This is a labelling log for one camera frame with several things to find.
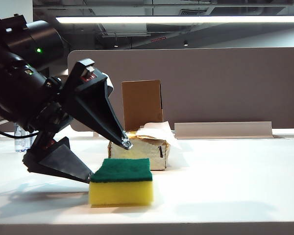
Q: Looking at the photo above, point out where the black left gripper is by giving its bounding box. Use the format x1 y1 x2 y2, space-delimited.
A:
22 58 134 184

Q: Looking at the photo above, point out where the yellow sponge with green scourer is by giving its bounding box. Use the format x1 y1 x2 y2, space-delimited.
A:
89 158 154 207

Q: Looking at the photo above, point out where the clear Ganten water bottle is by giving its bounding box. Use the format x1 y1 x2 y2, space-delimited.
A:
14 122 34 153

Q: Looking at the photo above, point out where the brown cardboard box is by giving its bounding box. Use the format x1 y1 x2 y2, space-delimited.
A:
122 79 164 132

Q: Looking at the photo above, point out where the white tissue sheet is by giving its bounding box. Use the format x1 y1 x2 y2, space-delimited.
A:
136 121 182 150

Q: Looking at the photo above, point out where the long ceiling light strip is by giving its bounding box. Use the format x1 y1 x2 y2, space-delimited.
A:
55 15 294 24

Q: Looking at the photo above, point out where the wide brown desk divider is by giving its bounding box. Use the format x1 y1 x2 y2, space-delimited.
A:
67 47 294 137

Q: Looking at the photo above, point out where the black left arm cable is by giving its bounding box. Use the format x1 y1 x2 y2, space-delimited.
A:
0 126 40 141

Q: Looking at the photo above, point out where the beige cable tray flap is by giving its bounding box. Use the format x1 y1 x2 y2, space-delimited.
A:
173 121 274 140

